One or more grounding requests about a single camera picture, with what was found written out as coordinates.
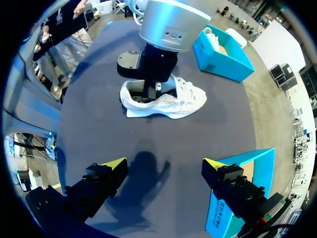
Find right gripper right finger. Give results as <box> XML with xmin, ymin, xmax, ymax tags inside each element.
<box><xmin>201</xmin><ymin>158</ymin><xmax>269</xmax><ymax>219</ymax></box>

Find person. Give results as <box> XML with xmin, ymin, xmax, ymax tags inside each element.
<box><xmin>32</xmin><ymin>24</ymin><xmax>67</xmax><ymax>94</ymax></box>
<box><xmin>45</xmin><ymin>0</ymin><xmax>94</xmax><ymax>78</ymax></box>

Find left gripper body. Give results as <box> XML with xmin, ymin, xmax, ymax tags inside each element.
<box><xmin>116</xmin><ymin>43</ymin><xmax>179</xmax><ymax>84</ymax></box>

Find white shoe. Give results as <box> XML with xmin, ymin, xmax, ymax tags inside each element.
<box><xmin>119</xmin><ymin>73</ymin><xmax>208</xmax><ymax>119</ymax></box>
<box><xmin>203</xmin><ymin>27</ymin><xmax>220</xmax><ymax>53</ymax></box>

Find white cable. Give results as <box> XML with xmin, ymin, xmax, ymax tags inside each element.
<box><xmin>127</xmin><ymin>0</ymin><xmax>146</xmax><ymax>26</ymax></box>

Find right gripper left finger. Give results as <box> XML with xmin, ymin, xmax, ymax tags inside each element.
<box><xmin>63</xmin><ymin>157</ymin><xmax>129</xmax><ymax>223</ymax></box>

